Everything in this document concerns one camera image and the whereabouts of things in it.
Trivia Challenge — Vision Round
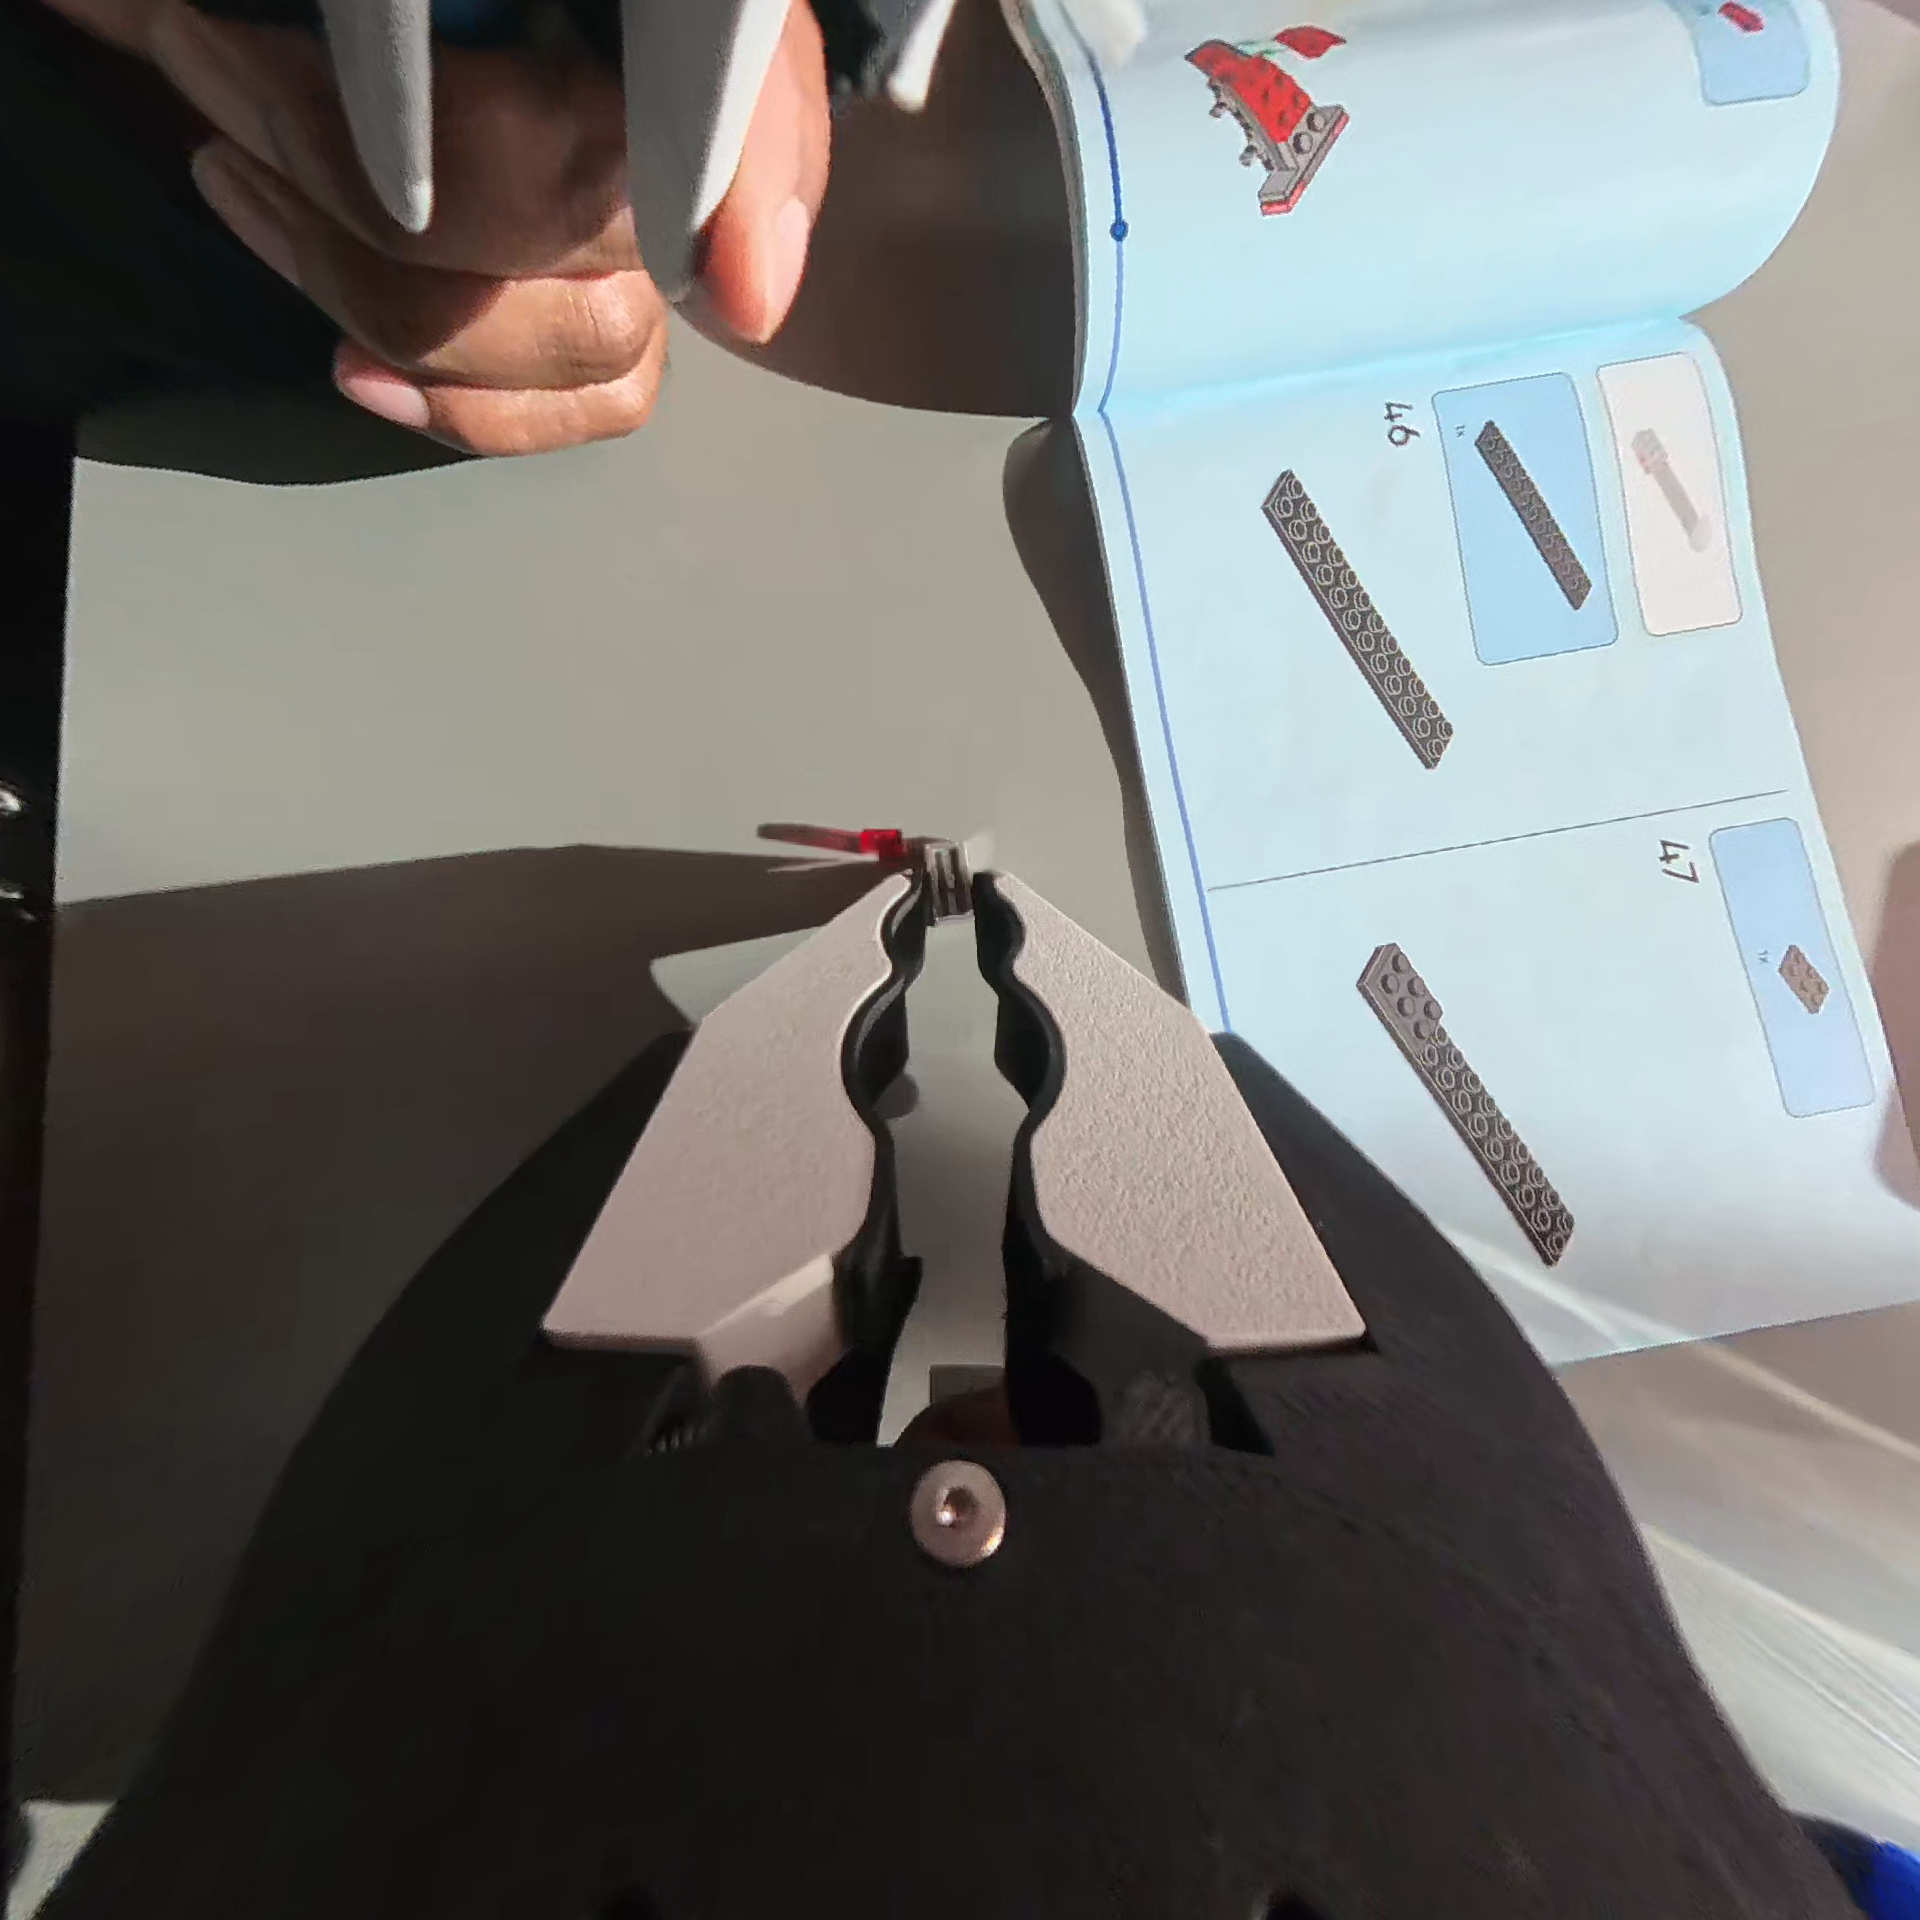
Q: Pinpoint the blue plastic bin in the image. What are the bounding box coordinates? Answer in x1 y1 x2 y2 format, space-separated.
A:
1792 1812 1920 1920

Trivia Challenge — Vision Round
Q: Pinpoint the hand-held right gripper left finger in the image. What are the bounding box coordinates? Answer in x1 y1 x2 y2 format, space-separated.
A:
539 872 920 1389

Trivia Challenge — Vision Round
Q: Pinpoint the red brick plate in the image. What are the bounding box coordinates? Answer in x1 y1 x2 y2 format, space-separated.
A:
757 821 904 875

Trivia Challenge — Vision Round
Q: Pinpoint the light blue instruction booklet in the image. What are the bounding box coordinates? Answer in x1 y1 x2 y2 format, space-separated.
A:
1001 0 1920 1369

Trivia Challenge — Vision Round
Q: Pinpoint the person's left forearm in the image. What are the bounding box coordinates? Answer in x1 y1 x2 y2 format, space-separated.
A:
0 0 453 485

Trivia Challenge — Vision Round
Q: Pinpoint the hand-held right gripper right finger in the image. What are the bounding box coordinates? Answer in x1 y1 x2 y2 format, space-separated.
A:
969 866 1371 1393

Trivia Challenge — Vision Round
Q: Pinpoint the person's left hand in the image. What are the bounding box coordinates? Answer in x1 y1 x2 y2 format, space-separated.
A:
105 0 837 459

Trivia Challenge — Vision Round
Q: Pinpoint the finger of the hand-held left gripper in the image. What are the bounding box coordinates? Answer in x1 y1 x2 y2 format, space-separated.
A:
320 0 448 239
620 0 761 304

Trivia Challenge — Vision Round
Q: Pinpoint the grey desk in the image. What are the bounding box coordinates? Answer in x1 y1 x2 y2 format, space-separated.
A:
60 0 1920 1817

